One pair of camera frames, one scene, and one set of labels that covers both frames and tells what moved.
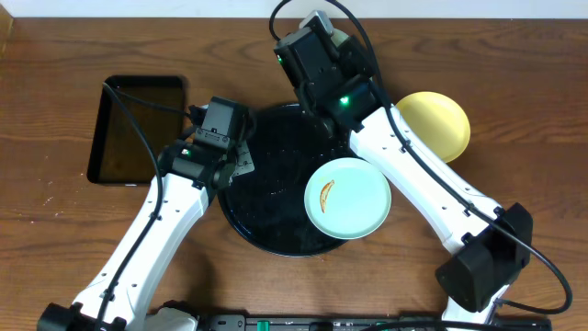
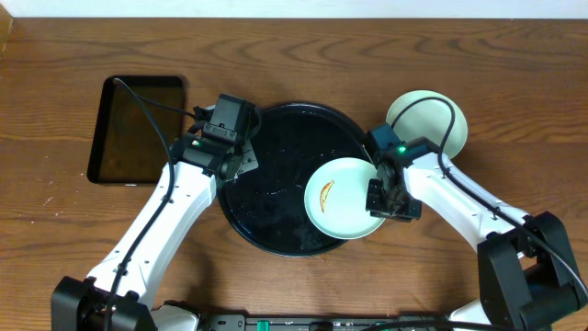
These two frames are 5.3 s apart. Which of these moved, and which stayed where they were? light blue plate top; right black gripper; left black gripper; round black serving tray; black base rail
Moved: light blue plate top; right black gripper
Stayed: round black serving tray; left black gripper; black base rail
